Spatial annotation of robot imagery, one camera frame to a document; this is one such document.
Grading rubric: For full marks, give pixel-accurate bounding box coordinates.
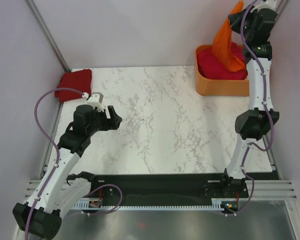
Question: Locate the orange t shirt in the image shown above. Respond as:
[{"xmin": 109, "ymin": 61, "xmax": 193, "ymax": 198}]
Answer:
[{"xmin": 211, "ymin": 0, "xmax": 246, "ymax": 73}]

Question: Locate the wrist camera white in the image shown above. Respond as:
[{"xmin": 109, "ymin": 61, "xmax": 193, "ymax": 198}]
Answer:
[
  {"xmin": 86, "ymin": 92, "xmax": 105, "ymax": 112},
  {"xmin": 251, "ymin": 0, "xmax": 277, "ymax": 12}
]

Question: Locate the aluminium front rail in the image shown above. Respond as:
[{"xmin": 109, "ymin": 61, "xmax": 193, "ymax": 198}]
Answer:
[{"xmin": 24, "ymin": 180, "xmax": 297, "ymax": 201}]

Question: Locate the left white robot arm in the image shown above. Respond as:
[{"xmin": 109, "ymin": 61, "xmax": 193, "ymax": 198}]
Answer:
[{"xmin": 12, "ymin": 104, "xmax": 122, "ymax": 240}]

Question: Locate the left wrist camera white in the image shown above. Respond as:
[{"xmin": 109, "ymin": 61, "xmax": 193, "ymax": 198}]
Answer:
[{"xmin": 86, "ymin": 92, "xmax": 105, "ymax": 112}]

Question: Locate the magenta shirt in basket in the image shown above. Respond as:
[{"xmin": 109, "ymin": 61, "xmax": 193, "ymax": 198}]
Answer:
[{"xmin": 197, "ymin": 42, "xmax": 248, "ymax": 80}]

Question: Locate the folded dark red shirt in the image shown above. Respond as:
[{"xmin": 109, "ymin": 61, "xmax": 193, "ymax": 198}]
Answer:
[{"xmin": 54, "ymin": 69, "xmax": 92, "ymax": 103}]

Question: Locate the right aluminium corner post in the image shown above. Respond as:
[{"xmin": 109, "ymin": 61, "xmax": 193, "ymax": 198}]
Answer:
[{"xmin": 275, "ymin": 0, "xmax": 287, "ymax": 16}]

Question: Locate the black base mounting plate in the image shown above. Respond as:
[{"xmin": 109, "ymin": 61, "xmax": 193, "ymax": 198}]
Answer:
[{"xmin": 67, "ymin": 172, "xmax": 248, "ymax": 207}]

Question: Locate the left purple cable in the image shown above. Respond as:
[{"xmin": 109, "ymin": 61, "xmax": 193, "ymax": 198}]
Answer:
[{"xmin": 23, "ymin": 90, "xmax": 88, "ymax": 240}]

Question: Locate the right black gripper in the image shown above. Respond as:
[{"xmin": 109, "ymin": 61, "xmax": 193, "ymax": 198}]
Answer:
[{"xmin": 229, "ymin": 3, "xmax": 260, "ymax": 41}]

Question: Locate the white slotted cable duct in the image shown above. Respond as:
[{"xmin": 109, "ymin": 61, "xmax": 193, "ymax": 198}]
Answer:
[{"xmin": 72, "ymin": 198, "xmax": 240, "ymax": 210}]

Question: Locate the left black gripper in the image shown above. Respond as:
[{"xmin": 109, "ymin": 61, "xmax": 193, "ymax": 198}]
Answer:
[{"xmin": 86, "ymin": 105, "xmax": 122, "ymax": 136}]

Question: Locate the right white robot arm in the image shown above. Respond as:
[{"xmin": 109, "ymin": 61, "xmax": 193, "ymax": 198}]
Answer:
[{"xmin": 219, "ymin": 3, "xmax": 280, "ymax": 198}]

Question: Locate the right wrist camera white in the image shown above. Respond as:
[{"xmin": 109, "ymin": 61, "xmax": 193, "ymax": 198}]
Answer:
[{"xmin": 251, "ymin": 0, "xmax": 277, "ymax": 12}]

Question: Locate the left aluminium corner post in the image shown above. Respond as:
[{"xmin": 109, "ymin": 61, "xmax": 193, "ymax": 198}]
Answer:
[{"xmin": 24, "ymin": 0, "xmax": 71, "ymax": 72}]

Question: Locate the aluminium corner post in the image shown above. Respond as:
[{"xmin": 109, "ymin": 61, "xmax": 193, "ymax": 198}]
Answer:
[
  {"xmin": 275, "ymin": 0, "xmax": 287, "ymax": 16},
  {"xmin": 24, "ymin": 0, "xmax": 71, "ymax": 72}
]

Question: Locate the orange plastic basket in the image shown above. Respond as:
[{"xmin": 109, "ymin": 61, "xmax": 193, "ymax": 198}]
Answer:
[{"xmin": 193, "ymin": 44, "xmax": 250, "ymax": 97}]

